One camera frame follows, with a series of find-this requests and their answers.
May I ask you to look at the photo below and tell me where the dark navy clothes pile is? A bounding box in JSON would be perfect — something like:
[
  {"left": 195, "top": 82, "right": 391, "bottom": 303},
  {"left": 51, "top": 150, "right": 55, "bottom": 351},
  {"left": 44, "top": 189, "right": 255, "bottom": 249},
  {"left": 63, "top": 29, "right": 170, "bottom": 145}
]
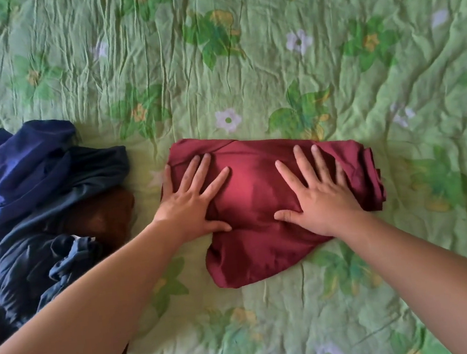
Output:
[{"left": 0, "top": 141, "right": 147, "bottom": 332}]

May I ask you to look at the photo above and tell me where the brown fleece garment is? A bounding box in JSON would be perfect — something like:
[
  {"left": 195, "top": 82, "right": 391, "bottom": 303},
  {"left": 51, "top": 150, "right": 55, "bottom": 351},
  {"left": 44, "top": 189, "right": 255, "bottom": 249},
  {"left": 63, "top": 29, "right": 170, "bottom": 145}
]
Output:
[{"left": 57, "top": 186, "right": 142, "bottom": 262}]

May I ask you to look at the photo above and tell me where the person's right forearm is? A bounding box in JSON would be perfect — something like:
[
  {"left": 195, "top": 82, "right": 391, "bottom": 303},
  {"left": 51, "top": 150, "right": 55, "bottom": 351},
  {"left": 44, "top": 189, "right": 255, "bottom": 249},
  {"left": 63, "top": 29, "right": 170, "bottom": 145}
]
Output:
[{"left": 338, "top": 200, "right": 467, "bottom": 354}]

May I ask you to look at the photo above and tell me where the person's right hand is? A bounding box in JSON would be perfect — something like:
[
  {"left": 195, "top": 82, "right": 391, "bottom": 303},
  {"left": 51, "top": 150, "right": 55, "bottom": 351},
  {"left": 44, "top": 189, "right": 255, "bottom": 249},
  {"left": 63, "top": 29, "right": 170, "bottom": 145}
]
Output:
[{"left": 266, "top": 138, "right": 371, "bottom": 244}]

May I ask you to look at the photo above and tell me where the green floral bedsheet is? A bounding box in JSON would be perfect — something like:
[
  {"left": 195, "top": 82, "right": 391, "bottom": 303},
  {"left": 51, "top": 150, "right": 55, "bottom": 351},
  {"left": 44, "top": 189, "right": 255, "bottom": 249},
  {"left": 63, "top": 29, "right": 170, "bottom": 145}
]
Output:
[{"left": 0, "top": 0, "right": 467, "bottom": 354}]

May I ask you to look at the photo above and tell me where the person's left hand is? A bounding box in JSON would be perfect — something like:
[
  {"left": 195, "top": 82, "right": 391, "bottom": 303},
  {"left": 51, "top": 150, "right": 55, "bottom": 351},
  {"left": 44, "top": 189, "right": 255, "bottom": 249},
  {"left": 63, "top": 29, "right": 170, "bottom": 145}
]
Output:
[{"left": 145, "top": 151, "right": 239, "bottom": 245}]

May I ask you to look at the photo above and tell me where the blue shirt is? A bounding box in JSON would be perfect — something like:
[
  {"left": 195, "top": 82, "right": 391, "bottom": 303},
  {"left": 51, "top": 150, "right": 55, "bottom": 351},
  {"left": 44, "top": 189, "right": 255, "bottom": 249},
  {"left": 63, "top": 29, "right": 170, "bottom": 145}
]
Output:
[{"left": 0, "top": 115, "right": 95, "bottom": 294}]

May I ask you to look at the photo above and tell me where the person's left forearm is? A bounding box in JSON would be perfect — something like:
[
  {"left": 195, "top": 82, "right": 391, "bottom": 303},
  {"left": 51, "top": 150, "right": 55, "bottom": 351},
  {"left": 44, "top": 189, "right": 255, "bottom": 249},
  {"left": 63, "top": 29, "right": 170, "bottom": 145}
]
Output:
[{"left": 0, "top": 218, "right": 200, "bottom": 354}]

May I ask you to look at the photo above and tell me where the dark red shirt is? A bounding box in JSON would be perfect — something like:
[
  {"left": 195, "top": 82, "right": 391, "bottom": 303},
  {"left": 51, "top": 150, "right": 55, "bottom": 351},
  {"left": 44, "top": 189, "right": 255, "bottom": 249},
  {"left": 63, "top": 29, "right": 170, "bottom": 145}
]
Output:
[{"left": 155, "top": 117, "right": 396, "bottom": 296}]

